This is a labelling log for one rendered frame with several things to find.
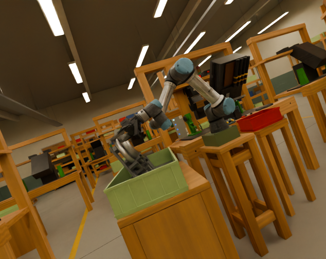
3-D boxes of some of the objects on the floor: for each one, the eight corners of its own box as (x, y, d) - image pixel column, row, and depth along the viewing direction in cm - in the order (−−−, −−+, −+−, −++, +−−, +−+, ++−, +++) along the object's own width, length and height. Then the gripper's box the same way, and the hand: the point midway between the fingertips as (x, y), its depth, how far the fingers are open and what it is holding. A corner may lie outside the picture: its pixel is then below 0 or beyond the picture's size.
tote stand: (262, 314, 97) (209, 180, 95) (174, 363, 91) (116, 222, 89) (213, 239, 164) (182, 160, 162) (161, 264, 159) (128, 183, 156)
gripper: (141, 119, 117) (115, 141, 114) (132, 108, 108) (104, 131, 106) (147, 126, 111) (121, 148, 109) (138, 115, 103) (109, 139, 100)
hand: (116, 141), depth 106 cm, fingers open, 4 cm apart
